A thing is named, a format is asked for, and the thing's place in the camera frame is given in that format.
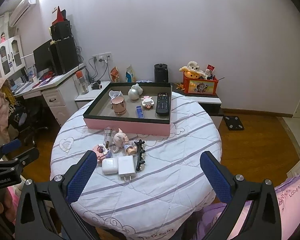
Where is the white wall power strip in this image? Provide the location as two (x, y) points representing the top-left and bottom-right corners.
(93, 52), (113, 62)

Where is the pink block flower toy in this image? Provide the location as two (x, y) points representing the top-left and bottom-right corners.
(93, 144), (112, 165)

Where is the pink printed bedding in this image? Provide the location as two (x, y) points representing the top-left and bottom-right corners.
(197, 172), (300, 240)

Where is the pink black shallow tray box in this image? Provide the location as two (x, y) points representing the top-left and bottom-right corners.
(83, 82), (172, 137)

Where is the black computer monitor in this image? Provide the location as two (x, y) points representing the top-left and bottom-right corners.
(33, 40), (52, 72)

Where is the black cylindrical speaker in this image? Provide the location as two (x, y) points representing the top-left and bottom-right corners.
(154, 63), (168, 83)

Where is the pink pig figurine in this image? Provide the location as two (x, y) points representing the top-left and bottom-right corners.
(113, 128), (137, 155)

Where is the white plush dog toy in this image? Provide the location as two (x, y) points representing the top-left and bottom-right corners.
(179, 61), (207, 79)

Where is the white desk with drawers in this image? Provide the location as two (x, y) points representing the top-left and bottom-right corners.
(15, 63), (85, 126)

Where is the white air conditioner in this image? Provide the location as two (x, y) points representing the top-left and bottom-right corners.
(9, 0), (37, 27)

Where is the black floor scale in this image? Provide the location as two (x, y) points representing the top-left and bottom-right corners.
(223, 115), (244, 131)

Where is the white folding plug adapter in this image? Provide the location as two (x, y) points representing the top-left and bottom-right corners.
(109, 90), (123, 100)

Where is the white USB wall charger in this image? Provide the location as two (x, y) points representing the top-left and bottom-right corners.
(117, 155), (136, 181)

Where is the black computer tower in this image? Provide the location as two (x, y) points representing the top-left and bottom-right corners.
(49, 21), (79, 75)

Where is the pink white block house toy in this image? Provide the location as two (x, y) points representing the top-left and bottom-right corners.
(141, 96), (154, 110)

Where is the black TV remote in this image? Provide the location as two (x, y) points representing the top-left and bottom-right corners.
(155, 93), (170, 116)

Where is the silver white piggy bank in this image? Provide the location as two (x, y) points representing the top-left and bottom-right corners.
(128, 83), (143, 100)

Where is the black hair clip with flowers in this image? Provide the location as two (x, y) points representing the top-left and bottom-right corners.
(135, 139), (145, 172)

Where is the white low side cabinet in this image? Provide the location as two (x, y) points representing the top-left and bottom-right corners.
(75, 81), (224, 129)

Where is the rose gold metal cylinder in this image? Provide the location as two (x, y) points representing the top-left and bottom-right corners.
(111, 96), (126, 115)

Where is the white earbuds case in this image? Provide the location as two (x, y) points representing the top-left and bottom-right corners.
(102, 158), (119, 175)

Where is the blue gold rectangular lighter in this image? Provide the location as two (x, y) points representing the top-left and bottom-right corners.
(136, 106), (145, 119)

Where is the clear glass bottle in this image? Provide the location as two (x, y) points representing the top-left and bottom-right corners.
(104, 127), (113, 148)

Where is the white purple striped tablecloth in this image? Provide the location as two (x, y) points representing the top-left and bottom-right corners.
(50, 91), (223, 240)

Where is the orange toy storage box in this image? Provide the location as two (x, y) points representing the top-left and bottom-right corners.
(183, 72), (218, 95)

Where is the white glass door cabinet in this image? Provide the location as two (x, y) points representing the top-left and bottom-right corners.
(0, 35), (26, 78)

